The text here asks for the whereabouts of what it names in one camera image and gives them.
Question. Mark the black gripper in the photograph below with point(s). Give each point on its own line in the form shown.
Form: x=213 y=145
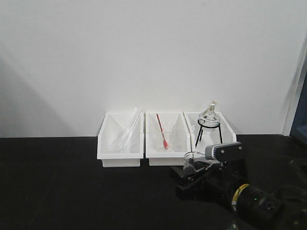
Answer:
x=216 y=183

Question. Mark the clear glass beaker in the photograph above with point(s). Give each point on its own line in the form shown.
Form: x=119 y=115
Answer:
x=195 y=162

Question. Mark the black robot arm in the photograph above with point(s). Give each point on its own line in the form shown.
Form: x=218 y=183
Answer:
x=283 y=210

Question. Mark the clear beaker in middle bin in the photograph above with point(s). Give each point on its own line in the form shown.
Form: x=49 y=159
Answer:
x=169 y=134

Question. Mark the right white storage bin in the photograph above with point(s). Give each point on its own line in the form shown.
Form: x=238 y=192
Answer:
x=208 y=137

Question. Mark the white storage bin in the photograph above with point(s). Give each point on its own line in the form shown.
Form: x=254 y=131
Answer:
x=208 y=137
x=181 y=140
x=109 y=133

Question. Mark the middle white storage bin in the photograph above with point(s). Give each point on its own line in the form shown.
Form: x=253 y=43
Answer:
x=181 y=140

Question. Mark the black tripod stand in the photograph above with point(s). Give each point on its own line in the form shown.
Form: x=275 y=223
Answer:
x=199 y=135

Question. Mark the round glass flask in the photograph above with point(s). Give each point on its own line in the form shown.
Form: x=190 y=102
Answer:
x=208 y=119

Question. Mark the clear glass tubes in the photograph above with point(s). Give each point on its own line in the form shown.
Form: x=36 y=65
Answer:
x=123 y=139

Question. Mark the left white storage bin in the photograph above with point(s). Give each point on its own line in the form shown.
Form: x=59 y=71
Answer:
x=109 y=133

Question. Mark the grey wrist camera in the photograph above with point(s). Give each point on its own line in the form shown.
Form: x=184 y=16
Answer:
x=230 y=151

